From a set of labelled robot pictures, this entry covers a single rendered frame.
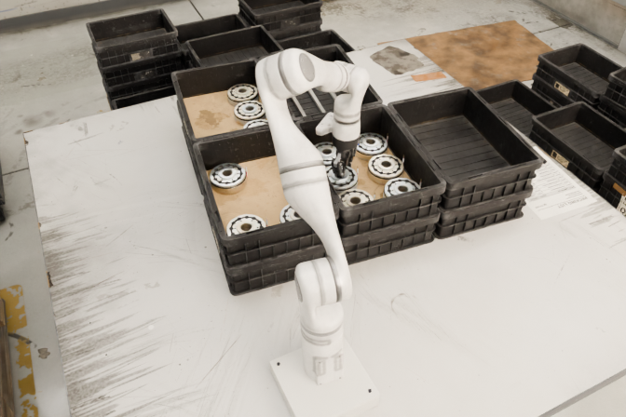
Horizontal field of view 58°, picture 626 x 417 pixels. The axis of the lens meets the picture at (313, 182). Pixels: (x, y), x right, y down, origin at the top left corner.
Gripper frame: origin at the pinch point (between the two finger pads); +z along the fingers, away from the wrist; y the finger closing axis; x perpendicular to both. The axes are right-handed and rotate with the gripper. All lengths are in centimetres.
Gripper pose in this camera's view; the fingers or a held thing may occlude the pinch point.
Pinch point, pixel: (344, 171)
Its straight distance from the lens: 163.3
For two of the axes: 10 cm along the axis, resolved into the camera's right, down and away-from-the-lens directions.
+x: -8.9, -3.0, 3.3
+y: 4.5, -6.0, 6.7
